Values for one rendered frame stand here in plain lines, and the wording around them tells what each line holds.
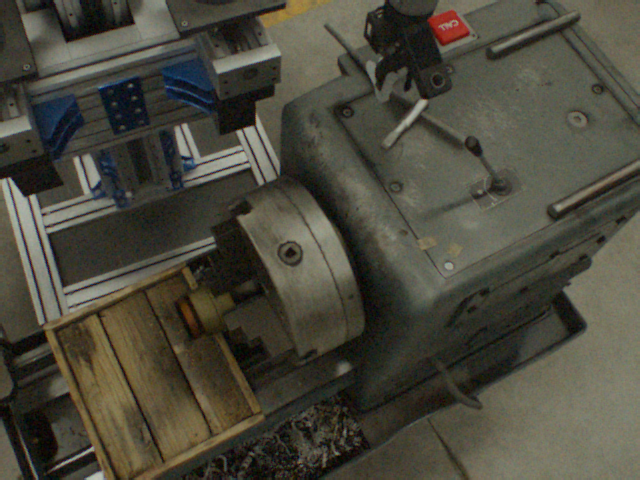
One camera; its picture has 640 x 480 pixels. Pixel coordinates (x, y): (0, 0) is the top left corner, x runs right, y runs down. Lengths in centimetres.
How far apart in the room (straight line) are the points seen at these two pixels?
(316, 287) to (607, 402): 158
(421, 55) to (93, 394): 86
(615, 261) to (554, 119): 148
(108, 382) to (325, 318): 49
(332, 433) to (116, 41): 99
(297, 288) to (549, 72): 60
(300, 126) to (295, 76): 163
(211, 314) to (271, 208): 20
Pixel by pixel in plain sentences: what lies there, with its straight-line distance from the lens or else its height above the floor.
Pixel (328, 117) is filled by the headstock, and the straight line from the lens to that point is 122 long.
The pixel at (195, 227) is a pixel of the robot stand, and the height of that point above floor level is 21.
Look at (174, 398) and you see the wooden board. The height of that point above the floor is 88.
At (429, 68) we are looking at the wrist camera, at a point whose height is 144.
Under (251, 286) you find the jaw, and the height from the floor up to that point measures 105.
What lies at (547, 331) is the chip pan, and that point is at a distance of 193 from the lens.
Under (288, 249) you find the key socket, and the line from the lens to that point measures 113.
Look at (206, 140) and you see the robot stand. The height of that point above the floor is 21.
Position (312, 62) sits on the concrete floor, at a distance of 290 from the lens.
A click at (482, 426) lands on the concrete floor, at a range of 238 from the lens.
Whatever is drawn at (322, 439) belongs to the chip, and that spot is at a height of 58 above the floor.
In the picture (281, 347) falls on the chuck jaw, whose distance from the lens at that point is 120.
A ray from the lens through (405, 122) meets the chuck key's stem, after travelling 120.
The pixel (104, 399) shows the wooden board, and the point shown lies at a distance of 144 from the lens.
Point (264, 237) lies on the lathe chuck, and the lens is 112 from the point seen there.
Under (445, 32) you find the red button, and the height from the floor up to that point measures 127.
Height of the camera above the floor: 225
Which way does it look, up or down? 65 degrees down
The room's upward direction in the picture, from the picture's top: 9 degrees clockwise
